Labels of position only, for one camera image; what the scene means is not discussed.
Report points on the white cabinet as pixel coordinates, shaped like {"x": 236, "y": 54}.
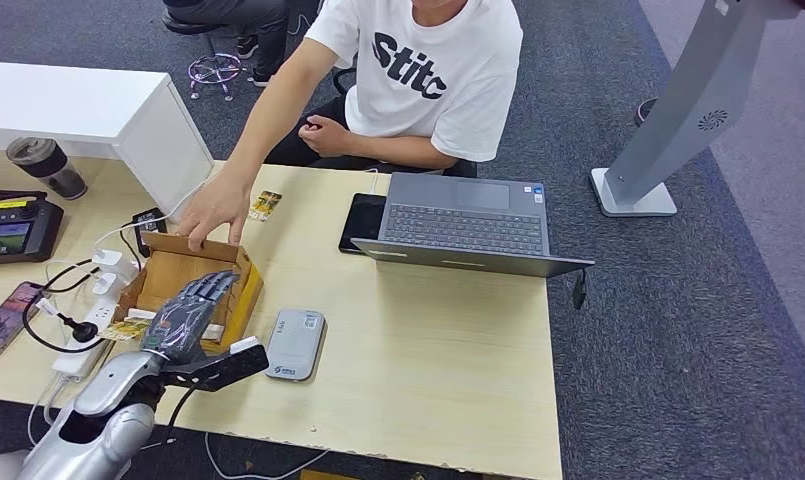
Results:
{"x": 77, "y": 106}

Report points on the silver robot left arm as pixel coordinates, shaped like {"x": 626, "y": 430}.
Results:
{"x": 97, "y": 430}

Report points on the black power adapter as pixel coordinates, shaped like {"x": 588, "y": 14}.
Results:
{"x": 148, "y": 228}

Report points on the dark lidded tumbler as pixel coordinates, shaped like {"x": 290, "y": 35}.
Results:
{"x": 44, "y": 166}

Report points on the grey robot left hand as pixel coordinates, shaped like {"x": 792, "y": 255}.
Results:
{"x": 183, "y": 318}

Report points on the grey kiosk stand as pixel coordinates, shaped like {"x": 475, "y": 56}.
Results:
{"x": 693, "y": 99}

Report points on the white power strip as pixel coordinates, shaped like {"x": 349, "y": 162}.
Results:
{"x": 77, "y": 363}

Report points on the person's left hand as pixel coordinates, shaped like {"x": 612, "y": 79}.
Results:
{"x": 326, "y": 136}

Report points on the black power plug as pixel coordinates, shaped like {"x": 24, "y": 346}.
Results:
{"x": 84, "y": 332}

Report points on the cardboard box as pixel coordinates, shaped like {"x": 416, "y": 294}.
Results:
{"x": 170, "y": 272}

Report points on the black remote controller with screen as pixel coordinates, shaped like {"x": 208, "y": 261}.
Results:
{"x": 18, "y": 228}

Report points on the black chair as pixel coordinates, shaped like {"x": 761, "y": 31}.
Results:
{"x": 339, "y": 81}

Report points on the grey laptop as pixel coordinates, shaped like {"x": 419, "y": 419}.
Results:
{"x": 465, "y": 225}

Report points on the person's right forearm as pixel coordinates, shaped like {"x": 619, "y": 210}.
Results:
{"x": 276, "y": 112}

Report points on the dark round object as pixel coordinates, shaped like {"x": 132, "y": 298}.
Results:
{"x": 642, "y": 111}

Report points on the person's left forearm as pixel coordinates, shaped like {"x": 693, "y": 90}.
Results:
{"x": 402, "y": 149}

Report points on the black stool with chrome base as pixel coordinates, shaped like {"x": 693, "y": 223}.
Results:
{"x": 215, "y": 69}

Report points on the black smartphone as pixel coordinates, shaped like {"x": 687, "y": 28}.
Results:
{"x": 361, "y": 222}
{"x": 8, "y": 318}

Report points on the person's right hand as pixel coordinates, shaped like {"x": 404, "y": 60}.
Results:
{"x": 216, "y": 205}

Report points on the white plug-in charger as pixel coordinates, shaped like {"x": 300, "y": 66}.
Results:
{"x": 114, "y": 262}
{"x": 108, "y": 285}

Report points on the person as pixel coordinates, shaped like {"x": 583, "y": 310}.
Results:
{"x": 475, "y": 79}
{"x": 230, "y": 12}

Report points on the grey card reader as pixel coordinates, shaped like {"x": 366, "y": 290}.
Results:
{"x": 294, "y": 344}

